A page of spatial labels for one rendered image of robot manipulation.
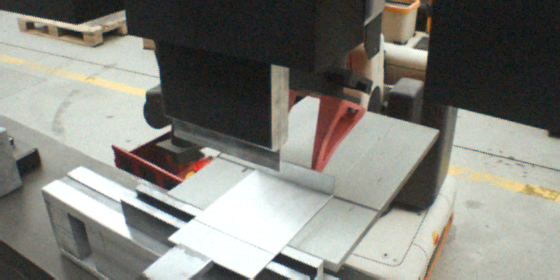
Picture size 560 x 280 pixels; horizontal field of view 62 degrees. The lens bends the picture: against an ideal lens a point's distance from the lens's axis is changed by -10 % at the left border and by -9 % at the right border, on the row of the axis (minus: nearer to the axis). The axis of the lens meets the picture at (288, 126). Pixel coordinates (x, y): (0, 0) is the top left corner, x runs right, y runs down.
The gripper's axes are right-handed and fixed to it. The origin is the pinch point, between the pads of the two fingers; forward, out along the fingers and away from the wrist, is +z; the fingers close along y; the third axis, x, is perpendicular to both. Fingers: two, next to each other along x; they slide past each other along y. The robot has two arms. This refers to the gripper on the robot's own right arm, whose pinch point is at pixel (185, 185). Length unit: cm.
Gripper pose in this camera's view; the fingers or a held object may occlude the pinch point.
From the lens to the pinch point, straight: 102.3
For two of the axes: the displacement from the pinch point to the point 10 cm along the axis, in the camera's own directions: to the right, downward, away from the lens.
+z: -0.8, 9.5, 3.0
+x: 8.2, 2.3, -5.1
